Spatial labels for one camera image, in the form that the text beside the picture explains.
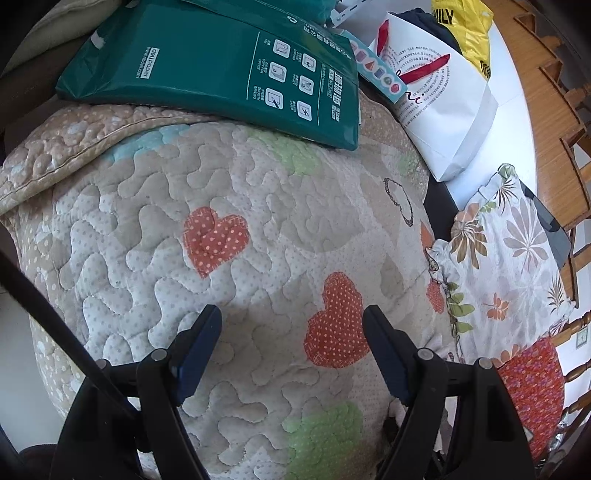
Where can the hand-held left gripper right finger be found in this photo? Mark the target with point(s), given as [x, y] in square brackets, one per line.
[388, 357]

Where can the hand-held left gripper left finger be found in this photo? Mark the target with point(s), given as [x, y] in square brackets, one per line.
[198, 357]

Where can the heart patterned quilted blanket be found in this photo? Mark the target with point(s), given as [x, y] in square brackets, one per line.
[161, 286]

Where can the leaf printed white pillow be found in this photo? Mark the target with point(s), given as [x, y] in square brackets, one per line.
[503, 277]

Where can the red floral cloth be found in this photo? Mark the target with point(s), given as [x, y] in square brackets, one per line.
[535, 383]

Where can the light blue shapes printed box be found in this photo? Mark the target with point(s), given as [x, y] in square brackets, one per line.
[376, 67]

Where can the green plastic package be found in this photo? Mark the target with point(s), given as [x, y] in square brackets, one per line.
[207, 60]

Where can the yellow plastic bag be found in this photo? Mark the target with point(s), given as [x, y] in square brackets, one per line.
[468, 32]

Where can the beige cushion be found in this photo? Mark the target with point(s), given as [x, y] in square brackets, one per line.
[55, 37]

